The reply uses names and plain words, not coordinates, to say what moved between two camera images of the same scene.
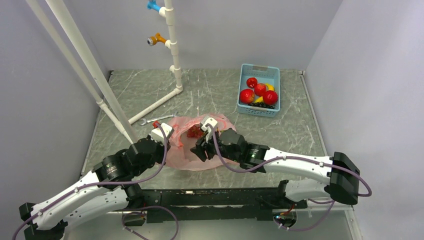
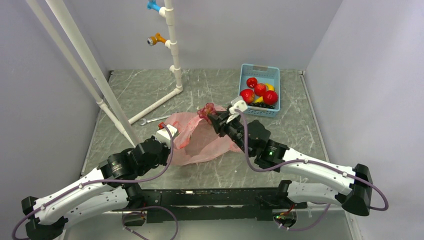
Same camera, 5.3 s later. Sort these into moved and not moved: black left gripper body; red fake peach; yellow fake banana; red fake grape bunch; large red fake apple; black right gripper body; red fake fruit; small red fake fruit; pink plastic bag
Moved: pink plastic bag; black right gripper body; red fake grape bunch
Not moved: red fake peach; small red fake fruit; yellow fake banana; large red fake apple; black left gripper body; red fake fruit
